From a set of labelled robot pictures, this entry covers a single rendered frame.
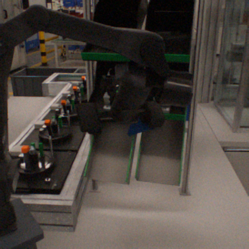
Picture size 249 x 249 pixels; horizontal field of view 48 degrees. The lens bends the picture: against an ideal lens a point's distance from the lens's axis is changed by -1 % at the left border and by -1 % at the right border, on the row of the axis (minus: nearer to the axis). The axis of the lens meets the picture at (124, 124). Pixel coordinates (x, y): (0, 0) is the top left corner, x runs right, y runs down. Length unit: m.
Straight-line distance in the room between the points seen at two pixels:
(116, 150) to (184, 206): 0.30
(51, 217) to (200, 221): 0.46
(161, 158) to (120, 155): 0.13
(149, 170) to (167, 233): 0.19
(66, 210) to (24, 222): 0.23
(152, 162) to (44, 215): 0.36
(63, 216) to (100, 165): 0.19
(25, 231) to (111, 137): 0.42
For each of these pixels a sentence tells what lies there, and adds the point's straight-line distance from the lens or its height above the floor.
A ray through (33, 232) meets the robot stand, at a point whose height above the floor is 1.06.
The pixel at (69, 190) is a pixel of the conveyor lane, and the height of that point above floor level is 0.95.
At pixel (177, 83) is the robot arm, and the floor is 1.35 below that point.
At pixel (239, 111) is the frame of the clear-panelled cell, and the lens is 1.57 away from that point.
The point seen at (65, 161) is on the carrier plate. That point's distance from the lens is 1.04.
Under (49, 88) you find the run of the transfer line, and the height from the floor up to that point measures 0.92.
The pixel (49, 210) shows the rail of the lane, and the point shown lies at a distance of 0.89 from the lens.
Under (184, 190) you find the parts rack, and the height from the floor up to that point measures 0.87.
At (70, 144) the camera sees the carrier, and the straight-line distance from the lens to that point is 1.16.
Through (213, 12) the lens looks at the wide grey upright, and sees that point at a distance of 1.94.
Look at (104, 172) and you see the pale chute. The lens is 0.89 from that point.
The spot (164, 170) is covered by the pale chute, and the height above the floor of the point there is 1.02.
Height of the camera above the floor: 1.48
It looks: 23 degrees down
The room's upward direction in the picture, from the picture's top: straight up
